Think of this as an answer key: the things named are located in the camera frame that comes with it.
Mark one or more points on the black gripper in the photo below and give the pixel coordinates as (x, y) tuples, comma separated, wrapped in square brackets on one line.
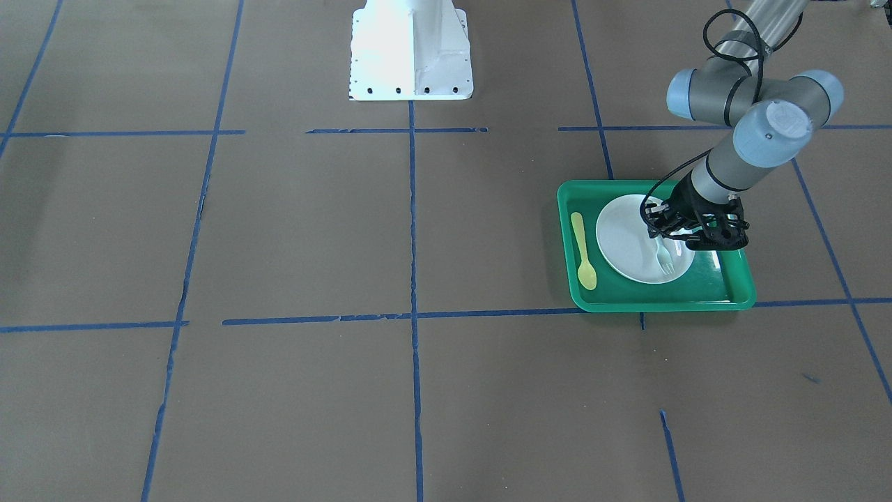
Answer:
[(686, 200)]

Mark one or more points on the pale blue plastic fork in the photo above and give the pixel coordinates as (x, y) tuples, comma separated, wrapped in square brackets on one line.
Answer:
[(664, 256)]

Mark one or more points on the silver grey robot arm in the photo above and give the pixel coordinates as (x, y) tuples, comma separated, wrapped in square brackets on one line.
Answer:
[(770, 122)]

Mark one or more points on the white round plate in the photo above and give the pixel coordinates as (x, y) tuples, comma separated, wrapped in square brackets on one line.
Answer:
[(625, 244)]

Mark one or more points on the green plastic tray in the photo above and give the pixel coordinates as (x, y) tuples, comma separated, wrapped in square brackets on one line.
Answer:
[(716, 281)]

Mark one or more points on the yellow plastic spoon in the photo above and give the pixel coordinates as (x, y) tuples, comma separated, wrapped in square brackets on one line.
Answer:
[(586, 274)]

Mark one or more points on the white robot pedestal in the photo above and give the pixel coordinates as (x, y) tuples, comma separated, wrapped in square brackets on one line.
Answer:
[(410, 50)]

